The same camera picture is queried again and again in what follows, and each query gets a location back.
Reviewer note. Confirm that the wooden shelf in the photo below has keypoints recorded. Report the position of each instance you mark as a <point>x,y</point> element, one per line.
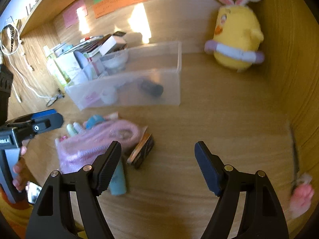
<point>49,7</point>

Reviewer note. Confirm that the small white tube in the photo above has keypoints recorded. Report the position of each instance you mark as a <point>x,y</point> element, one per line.
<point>77,127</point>

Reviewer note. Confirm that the grey blue curved card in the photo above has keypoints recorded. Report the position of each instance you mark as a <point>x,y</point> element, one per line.
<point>80,59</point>

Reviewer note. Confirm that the pink paper note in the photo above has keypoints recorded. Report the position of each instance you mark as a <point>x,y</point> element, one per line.
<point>74,13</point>

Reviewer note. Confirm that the brown black packet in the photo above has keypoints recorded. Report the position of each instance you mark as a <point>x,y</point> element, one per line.
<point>142,151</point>

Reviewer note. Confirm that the blue pink small toy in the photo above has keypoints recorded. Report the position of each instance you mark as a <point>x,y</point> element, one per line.
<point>94,121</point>

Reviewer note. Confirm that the pile of printed packets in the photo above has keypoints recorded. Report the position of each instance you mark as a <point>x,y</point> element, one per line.
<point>87,45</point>

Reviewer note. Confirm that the orange paper note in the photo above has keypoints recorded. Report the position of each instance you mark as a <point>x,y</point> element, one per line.
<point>119,5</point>

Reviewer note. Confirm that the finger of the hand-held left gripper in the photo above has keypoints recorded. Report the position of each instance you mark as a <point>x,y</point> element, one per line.
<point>42,114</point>
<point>48,123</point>

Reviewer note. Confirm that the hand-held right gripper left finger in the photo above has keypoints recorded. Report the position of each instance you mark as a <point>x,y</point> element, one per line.
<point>109,165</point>

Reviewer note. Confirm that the white cardboard box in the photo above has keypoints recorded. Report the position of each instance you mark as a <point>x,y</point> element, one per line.
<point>112,44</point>

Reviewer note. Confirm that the clear tape roll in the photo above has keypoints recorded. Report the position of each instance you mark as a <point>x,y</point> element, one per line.
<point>109,95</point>

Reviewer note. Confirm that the black flat gadget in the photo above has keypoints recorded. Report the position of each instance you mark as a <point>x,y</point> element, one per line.
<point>119,33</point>

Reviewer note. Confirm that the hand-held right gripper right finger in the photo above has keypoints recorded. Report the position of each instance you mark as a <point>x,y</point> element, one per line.
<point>208,169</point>

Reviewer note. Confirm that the yellow green liquid bottle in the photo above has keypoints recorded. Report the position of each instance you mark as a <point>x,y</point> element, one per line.
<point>56,67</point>

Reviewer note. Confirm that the black small bottle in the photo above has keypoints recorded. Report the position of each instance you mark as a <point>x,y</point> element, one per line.
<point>152,88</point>

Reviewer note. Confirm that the clear plastic storage bin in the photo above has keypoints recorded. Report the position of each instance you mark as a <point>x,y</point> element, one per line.
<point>169,89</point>

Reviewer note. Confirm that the peach pink tube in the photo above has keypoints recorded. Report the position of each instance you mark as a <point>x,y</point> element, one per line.
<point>111,116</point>

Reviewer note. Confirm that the green yellow stick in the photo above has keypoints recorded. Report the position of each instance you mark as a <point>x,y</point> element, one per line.
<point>70,130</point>

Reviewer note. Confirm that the yellow plush chick bunny ears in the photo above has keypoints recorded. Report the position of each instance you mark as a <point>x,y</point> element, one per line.
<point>236,34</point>

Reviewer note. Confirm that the yellow cloth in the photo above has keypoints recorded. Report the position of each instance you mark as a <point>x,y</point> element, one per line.
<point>15,214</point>

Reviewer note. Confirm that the person's left hand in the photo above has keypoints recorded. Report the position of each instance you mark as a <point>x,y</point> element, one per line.
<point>21,174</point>

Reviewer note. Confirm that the teal tube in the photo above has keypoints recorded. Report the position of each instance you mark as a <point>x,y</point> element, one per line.
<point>118,184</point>

